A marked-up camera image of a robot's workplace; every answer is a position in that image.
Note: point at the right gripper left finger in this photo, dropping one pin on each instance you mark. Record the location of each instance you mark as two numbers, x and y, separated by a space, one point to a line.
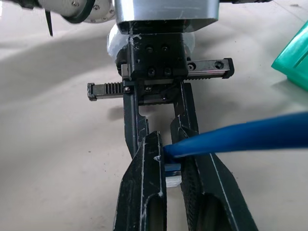
139 187

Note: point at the green plastic bin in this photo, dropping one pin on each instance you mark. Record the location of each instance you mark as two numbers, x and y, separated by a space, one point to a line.
294 57

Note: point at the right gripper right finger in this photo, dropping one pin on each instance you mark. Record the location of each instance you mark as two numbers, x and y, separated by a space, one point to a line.
211 192

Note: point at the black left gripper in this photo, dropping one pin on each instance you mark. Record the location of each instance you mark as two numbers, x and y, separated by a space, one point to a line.
158 60

